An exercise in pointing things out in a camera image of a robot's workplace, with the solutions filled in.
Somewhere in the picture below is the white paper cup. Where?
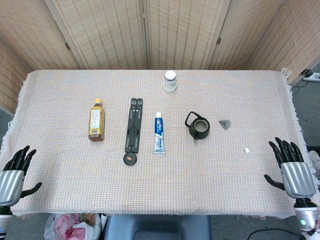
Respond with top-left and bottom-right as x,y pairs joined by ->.
162,70 -> 179,93

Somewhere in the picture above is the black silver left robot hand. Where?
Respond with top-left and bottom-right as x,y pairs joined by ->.
0,145 -> 43,208

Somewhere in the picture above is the black folding stand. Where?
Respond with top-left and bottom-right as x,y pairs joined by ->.
124,98 -> 144,154

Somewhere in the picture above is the black floor cable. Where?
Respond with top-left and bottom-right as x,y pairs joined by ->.
249,227 -> 310,238

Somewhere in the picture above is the grey pyramid tea bag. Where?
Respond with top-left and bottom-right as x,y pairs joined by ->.
218,119 -> 250,153

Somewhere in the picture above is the woven folding screen panel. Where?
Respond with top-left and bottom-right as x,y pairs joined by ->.
142,0 -> 235,71
0,41 -> 30,117
246,0 -> 320,86
0,0 -> 80,71
44,0 -> 151,71
208,0 -> 288,71

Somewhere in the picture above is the white power strip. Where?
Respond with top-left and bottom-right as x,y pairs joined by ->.
300,68 -> 320,82

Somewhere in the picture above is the blue white toothpaste tube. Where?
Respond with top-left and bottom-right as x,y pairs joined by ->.
152,111 -> 167,155

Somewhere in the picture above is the amber tea bottle yellow cap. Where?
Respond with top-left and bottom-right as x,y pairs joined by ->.
87,98 -> 106,143

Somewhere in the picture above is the grey blue seat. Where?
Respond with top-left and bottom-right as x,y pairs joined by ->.
103,214 -> 213,240

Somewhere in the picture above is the woven checked tablecloth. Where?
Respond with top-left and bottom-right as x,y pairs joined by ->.
0,67 -> 320,221

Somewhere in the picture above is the plastic bag with pink contents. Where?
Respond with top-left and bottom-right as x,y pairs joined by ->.
44,213 -> 102,240

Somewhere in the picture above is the black round kettle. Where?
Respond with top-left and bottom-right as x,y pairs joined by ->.
184,111 -> 210,140

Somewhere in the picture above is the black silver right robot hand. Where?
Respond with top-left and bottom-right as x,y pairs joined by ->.
264,136 -> 317,200

